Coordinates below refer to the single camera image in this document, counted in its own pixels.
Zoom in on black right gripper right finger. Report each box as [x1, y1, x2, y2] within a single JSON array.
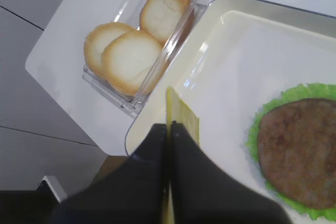
[[171, 122, 290, 223]]

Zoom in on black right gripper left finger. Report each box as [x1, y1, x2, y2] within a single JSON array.
[[51, 124, 166, 223]]

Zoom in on yellow cheese slice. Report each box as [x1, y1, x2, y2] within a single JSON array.
[[163, 87, 200, 223]]

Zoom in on green lettuce leaf on burger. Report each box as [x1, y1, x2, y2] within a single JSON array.
[[245, 82, 336, 221]]

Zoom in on white table leg left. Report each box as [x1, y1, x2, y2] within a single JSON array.
[[36, 175, 68, 203]]

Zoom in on white serving tray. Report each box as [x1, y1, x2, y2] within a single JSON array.
[[124, 0, 336, 224]]

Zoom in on brown patty on burger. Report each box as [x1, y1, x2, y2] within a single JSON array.
[[257, 98, 335, 210]]

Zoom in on white bun front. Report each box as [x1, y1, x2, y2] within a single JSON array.
[[102, 30, 162, 96]]

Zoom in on white bun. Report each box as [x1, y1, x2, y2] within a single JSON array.
[[139, 0, 191, 45], [102, 30, 162, 96], [83, 22, 135, 80]]

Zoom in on clear bun box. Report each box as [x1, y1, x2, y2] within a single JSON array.
[[82, 0, 207, 118]]

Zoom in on white bun middle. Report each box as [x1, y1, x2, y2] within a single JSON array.
[[83, 22, 135, 80]]

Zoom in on white bun back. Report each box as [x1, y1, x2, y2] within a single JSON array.
[[139, 0, 191, 45]]

